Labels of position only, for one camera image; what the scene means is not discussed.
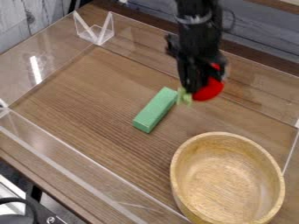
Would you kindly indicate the clear acrylic corner bracket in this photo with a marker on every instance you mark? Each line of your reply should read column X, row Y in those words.
column 94, row 34

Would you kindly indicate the light wooden bowl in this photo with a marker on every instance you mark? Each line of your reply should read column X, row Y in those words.
column 225, row 180

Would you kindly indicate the red plush strawberry toy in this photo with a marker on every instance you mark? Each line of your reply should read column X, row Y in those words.
column 209, row 90

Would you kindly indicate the green rectangular block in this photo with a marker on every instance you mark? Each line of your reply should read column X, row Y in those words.
column 154, row 110

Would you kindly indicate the black metal clamp bracket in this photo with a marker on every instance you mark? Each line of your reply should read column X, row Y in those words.
column 45, row 216

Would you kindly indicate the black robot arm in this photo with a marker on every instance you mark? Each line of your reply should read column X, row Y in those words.
column 197, row 11

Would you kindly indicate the clear acrylic enclosure wall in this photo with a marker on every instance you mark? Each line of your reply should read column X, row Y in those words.
column 72, row 95

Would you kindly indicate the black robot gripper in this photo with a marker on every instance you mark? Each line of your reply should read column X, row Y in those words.
column 196, row 46

